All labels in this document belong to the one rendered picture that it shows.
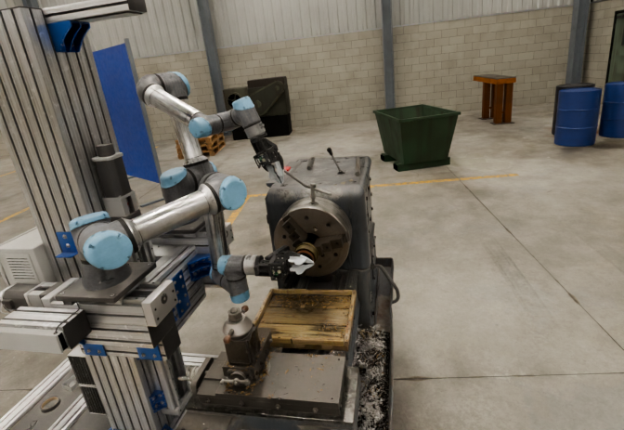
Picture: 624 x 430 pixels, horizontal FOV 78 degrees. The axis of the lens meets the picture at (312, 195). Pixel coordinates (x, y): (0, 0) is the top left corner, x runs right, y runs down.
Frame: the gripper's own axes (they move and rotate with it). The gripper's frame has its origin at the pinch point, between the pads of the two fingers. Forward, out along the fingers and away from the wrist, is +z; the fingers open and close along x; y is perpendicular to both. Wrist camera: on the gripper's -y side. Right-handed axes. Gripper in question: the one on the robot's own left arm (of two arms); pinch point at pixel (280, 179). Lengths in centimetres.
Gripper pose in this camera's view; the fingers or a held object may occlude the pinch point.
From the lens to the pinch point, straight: 158.9
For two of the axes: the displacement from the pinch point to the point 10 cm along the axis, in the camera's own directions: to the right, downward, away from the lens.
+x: 8.9, -3.3, -3.1
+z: 4.1, 8.8, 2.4
